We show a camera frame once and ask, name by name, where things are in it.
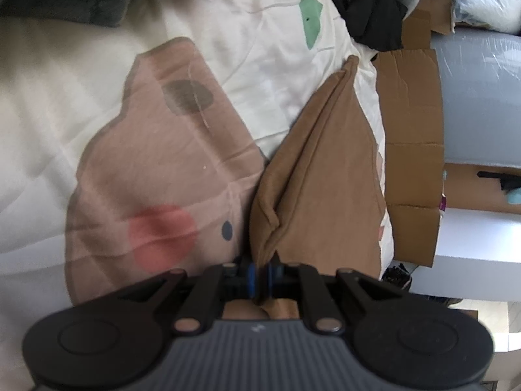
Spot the brown printed t-shirt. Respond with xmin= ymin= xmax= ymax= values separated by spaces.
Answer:
xmin=220 ymin=54 xmax=388 ymax=322

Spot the black knit garment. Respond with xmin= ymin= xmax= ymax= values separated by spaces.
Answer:
xmin=382 ymin=263 xmax=412 ymax=291

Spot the black clothes pile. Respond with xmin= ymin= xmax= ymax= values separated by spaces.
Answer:
xmin=332 ymin=0 xmax=407 ymax=52

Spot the hanging black garment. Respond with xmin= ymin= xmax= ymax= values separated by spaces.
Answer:
xmin=477 ymin=170 xmax=521 ymax=193

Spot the grey cabinet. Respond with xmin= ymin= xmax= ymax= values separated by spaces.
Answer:
xmin=431 ymin=28 xmax=521 ymax=168

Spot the cream bear print duvet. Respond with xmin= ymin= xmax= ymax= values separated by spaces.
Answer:
xmin=1 ymin=0 xmax=385 ymax=390

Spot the brown cardboard sheet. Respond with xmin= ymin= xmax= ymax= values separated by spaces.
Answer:
xmin=374 ymin=0 xmax=453 ymax=267

